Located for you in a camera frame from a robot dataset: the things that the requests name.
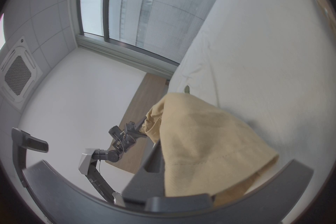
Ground beige garment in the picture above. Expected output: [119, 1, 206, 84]
[142, 92, 279, 207]

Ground bed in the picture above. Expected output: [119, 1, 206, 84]
[168, 0, 336, 195]

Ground window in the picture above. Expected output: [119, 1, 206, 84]
[75, 0, 237, 79]

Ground white ceiling air vent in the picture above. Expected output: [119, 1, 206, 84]
[0, 36, 43, 111]

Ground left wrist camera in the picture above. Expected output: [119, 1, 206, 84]
[109, 125, 122, 141]

